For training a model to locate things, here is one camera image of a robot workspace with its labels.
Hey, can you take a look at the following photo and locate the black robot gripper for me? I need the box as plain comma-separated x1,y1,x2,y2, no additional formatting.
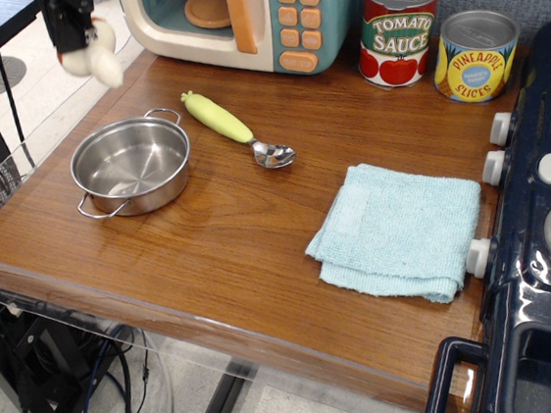
40,0,94,54

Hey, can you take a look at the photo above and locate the white brown plush mushroom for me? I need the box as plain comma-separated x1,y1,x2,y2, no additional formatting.
58,17,124,88

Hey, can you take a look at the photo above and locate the toy microwave teal cream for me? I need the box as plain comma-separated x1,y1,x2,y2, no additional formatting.
120,0,360,75

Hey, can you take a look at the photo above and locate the tomato sauce can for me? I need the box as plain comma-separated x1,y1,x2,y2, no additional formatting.
359,0,438,88

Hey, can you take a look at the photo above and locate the pineapple slices can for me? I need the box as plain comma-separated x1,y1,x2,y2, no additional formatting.
433,10,521,103

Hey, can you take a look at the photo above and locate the stainless steel pot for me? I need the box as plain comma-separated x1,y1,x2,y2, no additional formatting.
70,108,191,220

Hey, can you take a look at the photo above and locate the light blue folded towel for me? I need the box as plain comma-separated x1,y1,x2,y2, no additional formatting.
305,164,481,304

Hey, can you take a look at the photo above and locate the white stove knob top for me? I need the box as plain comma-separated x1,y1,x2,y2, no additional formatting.
489,112,513,147

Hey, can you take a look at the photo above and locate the white stove knob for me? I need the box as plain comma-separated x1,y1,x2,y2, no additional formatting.
482,150,506,186
489,112,513,147
465,237,491,280

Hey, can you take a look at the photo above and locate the white stove knob middle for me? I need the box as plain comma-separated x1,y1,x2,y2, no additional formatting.
482,150,506,186

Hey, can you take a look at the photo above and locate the white stove knob bottom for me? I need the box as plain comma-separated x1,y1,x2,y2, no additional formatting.
465,237,491,280

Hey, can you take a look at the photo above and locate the dark blue toy stove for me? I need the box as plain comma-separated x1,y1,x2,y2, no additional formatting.
425,22,551,413

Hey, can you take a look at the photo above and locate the green handled metal spoon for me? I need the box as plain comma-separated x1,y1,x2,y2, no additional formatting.
180,91,297,169

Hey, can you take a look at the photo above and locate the blue cable under table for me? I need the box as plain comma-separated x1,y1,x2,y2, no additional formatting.
72,337,135,413

